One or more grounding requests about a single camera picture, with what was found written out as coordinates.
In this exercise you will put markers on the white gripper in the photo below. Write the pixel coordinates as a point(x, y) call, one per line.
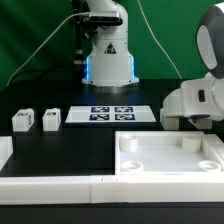
point(199, 98)

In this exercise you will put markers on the white square table top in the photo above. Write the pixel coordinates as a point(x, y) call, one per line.
point(167, 152)

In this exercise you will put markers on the white U-shaped fence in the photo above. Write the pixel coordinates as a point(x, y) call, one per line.
point(139, 188)

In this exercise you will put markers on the white marker sheet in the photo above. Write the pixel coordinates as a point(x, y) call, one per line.
point(110, 114)

